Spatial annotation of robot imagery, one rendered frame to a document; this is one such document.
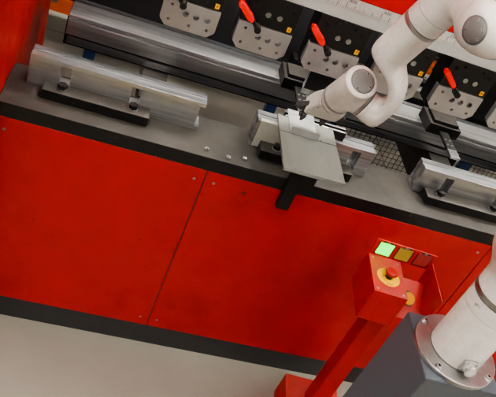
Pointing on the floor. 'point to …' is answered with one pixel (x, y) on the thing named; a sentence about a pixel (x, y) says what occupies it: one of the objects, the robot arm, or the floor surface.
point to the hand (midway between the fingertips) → (312, 116)
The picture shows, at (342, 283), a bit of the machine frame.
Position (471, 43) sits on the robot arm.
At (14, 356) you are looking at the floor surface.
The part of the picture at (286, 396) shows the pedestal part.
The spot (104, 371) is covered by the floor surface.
